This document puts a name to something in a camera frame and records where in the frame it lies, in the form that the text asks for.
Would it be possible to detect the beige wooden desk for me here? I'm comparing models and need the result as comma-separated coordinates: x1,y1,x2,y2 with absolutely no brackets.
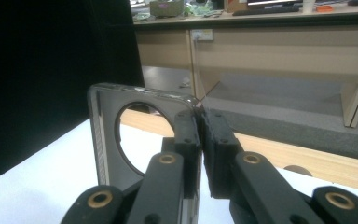
131,0,358,129

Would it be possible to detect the brown box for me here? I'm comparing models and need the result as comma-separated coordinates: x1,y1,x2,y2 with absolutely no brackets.
223,0,250,14

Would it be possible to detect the white table sheet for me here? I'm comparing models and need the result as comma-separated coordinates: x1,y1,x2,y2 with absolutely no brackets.
0,119,358,224

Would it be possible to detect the green clutter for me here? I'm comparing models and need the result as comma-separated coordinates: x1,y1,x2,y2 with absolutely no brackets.
183,0,222,19

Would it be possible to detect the black curtain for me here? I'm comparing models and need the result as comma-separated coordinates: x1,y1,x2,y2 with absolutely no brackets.
0,0,145,189

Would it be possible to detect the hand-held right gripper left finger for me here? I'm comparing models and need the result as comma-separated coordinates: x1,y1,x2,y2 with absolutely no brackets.
125,108,204,224

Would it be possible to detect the white cup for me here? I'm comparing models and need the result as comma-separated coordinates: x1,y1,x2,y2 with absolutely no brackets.
301,0,317,14

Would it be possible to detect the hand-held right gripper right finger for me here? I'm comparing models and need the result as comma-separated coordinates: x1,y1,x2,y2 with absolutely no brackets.
196,105,325,224

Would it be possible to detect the orange object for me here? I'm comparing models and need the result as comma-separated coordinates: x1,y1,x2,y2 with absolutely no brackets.
315,5,335,14

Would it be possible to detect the cardboard box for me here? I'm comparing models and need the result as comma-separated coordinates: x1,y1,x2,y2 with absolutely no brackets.
148,0,186,19

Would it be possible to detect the white wall socket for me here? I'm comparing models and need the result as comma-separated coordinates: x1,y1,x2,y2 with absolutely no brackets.
190,28,214,42

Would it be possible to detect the black keyboard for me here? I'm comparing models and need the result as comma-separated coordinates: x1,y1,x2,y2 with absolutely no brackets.
231,5,301,17

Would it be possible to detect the crumpled clear wrapper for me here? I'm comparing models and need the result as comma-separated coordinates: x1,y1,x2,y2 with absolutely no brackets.
179,77,193,89

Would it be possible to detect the grey phone case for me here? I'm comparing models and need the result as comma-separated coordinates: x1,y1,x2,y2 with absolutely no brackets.
87,82,203,224

